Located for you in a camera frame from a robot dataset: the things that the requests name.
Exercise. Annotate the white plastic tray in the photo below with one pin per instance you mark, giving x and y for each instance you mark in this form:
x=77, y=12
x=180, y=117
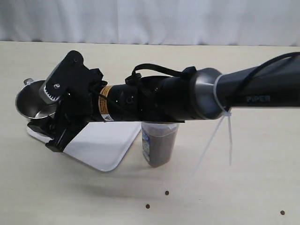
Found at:
x=103, y=145

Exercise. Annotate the steel mug with kibble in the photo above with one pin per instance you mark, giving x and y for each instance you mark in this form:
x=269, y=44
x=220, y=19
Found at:
x=30, y=105

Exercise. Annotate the white backdrop curtain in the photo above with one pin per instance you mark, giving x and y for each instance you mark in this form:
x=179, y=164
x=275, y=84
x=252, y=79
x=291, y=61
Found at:
x=153, y=22

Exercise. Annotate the translucent plastic jug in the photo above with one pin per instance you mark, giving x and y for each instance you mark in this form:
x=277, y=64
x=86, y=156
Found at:
x=158, y=142

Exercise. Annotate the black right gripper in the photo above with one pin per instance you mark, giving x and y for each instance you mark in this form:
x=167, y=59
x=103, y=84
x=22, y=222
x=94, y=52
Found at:
x=70, y=82

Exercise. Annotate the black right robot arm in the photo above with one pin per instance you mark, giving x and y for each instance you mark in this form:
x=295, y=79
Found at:
x=157, y=94

